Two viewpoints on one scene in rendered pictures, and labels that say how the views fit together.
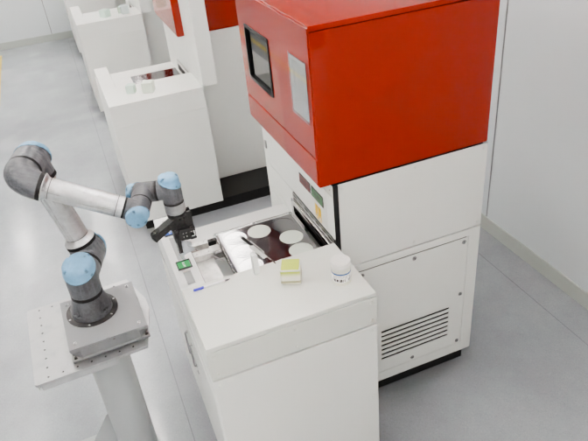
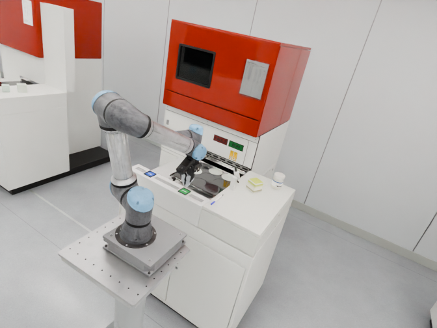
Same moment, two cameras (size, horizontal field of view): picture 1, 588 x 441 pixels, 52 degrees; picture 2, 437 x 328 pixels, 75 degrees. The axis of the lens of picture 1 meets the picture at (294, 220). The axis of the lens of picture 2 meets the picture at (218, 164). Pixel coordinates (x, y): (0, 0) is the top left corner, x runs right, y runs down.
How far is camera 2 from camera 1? 165 cm
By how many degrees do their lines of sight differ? 40
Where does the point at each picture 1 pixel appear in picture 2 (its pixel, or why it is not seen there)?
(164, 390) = (109, 298)
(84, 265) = (149, 194)
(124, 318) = (167, 234)
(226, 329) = (255, 221)
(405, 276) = not seen: hidden behind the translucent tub
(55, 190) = (158, 129)
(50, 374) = (137, 292)
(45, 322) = (87, 256)
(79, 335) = (145, 254)
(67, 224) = (127, 164)
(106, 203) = (185, 141)
